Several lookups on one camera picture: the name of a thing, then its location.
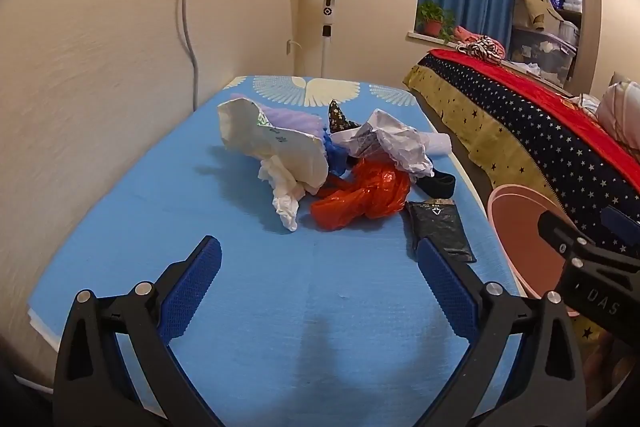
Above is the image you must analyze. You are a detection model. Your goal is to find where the blue plastic bag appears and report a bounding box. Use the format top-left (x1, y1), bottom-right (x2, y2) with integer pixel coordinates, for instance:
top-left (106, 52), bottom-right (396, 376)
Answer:
top-left (320, 129), bottom-right (358, 178)

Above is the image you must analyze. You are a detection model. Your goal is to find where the grey pot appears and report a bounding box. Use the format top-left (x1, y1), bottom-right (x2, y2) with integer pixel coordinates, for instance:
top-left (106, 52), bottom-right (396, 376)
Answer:
top-left (557, 21), bottom-right (581, 48)

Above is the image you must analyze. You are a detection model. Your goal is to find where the white paper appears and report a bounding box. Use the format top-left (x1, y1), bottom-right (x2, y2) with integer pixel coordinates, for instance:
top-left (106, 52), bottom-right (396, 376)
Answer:
top-left (330, 108), bottom-right (436, 180)

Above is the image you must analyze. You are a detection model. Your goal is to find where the pink cloth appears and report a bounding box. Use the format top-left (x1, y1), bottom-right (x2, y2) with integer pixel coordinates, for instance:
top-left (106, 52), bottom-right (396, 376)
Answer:
top-left (452, 26), bottom-right (506, 58)

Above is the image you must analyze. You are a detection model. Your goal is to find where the pink plastic basin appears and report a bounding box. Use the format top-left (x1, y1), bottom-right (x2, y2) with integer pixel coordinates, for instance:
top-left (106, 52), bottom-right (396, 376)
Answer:
top-left (487, 184), bottom-right (583, 318)

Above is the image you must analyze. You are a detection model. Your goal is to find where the clear storage box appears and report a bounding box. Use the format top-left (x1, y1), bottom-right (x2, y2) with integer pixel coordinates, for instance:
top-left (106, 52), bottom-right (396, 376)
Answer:
top-left (507, 24), bottom-right (581, 85)

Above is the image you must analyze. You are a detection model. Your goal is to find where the grey wall cable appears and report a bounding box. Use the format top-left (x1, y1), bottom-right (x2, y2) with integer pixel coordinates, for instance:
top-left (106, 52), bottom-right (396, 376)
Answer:
top-left (176, 0), bottom-right (200, 112)

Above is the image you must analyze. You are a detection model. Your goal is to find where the black plastic packet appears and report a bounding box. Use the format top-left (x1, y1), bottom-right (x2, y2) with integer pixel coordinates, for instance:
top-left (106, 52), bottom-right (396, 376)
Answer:
top-left (404, 200), bottom-right (477, 264)

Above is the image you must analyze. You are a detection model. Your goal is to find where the potted green plant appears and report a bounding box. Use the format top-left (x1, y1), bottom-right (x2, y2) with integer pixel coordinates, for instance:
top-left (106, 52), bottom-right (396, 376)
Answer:
top-left (415, 1), bottom-right (457, 44)

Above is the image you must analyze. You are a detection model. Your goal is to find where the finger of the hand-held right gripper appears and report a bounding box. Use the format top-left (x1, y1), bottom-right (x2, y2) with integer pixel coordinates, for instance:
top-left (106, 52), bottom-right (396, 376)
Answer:
top-left (537, 211), bottom-right (598, 258)
top-left (600, 206), bottom-right (640, 253)

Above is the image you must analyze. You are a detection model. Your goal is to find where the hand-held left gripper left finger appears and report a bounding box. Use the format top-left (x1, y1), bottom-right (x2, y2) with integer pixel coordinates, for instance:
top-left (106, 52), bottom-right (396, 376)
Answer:
top-left (52, 235), bottom-right (223, 427)

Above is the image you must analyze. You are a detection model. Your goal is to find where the red plastic bag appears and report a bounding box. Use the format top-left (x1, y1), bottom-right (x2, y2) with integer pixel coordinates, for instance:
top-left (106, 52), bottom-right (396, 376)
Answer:
top-left (310, 157), bottom-right (412, 233)

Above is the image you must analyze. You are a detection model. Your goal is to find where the purple plastic bag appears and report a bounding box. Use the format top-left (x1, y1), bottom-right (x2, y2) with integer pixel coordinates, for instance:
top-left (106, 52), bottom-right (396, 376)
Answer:
top-left (232, 94), bottom-right (326, 138)

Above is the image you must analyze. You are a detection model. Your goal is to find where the bed with starred blanket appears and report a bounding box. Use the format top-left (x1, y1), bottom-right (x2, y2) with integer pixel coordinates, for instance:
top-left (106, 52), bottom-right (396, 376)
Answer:
top-left (404, 52), bottom-right (640, 343)

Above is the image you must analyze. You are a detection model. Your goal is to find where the black star-print wrapper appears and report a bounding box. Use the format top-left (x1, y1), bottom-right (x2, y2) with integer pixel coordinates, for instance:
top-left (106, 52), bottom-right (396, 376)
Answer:
top-left (327, 99), bottom-right (362, 132)

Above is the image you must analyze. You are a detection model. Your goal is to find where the white pillow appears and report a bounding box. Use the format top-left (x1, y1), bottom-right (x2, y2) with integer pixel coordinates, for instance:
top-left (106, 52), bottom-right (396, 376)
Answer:
top-left (595, 82), bottom-right (640, 148)

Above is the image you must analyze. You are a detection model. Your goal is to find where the brown coat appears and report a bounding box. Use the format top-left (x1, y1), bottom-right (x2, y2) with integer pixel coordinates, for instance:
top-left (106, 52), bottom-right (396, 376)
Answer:
top-left (515, 0), bottom-right (566, 32)

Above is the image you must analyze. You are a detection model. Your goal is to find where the white plastic bag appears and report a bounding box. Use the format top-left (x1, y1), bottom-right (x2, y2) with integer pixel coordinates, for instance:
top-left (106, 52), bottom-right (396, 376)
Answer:
top-left (217, 99), bottom-right (331, 195)

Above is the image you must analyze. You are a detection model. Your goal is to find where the striped cloth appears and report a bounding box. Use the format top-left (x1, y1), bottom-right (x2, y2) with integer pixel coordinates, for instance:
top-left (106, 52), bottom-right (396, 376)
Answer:
top-left (457, 36), bottom-right (503, 65)

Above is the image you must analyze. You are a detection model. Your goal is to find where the white tissue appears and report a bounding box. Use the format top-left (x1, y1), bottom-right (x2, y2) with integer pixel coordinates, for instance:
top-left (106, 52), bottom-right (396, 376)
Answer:
top-left (257, 157), bottom-right (306, 233)

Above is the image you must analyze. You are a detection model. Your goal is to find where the red blanket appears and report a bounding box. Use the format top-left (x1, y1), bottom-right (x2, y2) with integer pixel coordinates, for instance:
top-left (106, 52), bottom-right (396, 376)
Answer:
top-left (430, 48), bottom-right (640, 168)

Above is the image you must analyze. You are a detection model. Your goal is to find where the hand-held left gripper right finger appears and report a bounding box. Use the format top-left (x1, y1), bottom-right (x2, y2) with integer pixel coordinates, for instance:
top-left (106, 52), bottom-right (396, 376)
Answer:
top-left (416, 237), bottom-right (588, 427)

